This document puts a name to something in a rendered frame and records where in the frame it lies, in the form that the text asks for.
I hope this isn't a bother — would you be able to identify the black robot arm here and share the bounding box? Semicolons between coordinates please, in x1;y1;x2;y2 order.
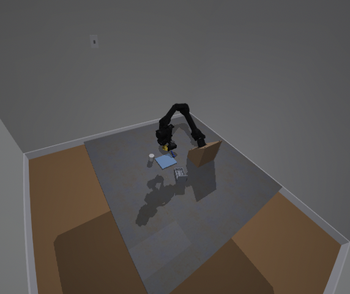
156;103;206;148

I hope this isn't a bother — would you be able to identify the light blue square mat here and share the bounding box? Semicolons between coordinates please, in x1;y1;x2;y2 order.
155;153;177;169

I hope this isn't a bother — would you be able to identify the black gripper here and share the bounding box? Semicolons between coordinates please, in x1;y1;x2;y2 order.
166;134;177;151

